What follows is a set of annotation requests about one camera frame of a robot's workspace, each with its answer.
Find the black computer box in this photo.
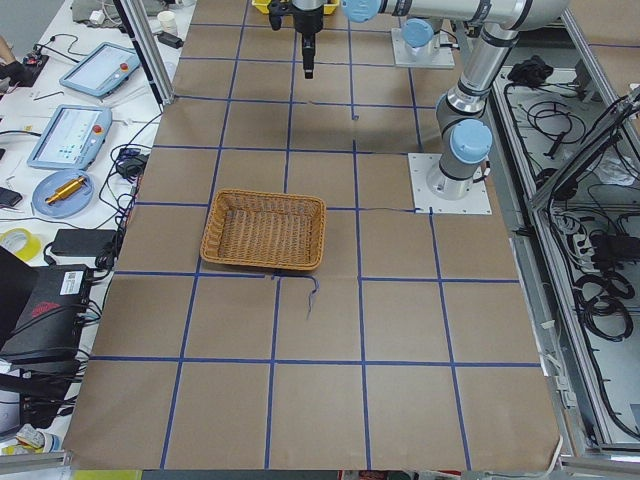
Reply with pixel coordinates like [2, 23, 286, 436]
[1, 249, 92, 364]

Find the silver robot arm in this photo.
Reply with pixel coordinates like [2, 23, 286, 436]
[401, 17, 444, 49]
[341, 0, 569, 201]

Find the yellow tape roll on desk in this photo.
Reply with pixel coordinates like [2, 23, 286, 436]
[0, 228, 41, 262]

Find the teach pendant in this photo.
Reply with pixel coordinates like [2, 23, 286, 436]
[59, 42, 141, 98]
[27, 105, 112, 170]

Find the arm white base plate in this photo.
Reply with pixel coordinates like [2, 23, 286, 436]
[391, 28, 455, 70]
[408, 153, 492, 215]

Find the brown wicker basket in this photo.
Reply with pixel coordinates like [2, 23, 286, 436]
[200, 189, 327, 271]

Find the black power adapter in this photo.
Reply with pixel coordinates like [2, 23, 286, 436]
[50, 229, 116, 257]

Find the teach pendant far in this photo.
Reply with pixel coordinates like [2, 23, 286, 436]
[59, 42, 141, 98]

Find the white paper cup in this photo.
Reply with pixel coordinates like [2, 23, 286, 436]
[157, 10, 178, 36]

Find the blue plate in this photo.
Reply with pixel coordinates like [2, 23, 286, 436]
[31, 169, 94, 218]

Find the gold metal cylinder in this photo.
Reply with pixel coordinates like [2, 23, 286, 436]
[45, 176, 87, 205]

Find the yellow plastic basket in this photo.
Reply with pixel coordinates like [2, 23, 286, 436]
[251, 0, 340, 15]

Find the aluminium frame post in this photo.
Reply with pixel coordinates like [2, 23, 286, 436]
[114, 0, 174, 106]

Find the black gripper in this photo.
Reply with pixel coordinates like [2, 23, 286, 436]
[268, 1, 324, 79]

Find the teach pendant near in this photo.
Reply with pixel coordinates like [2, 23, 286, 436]
[27, 105, 112, 170]

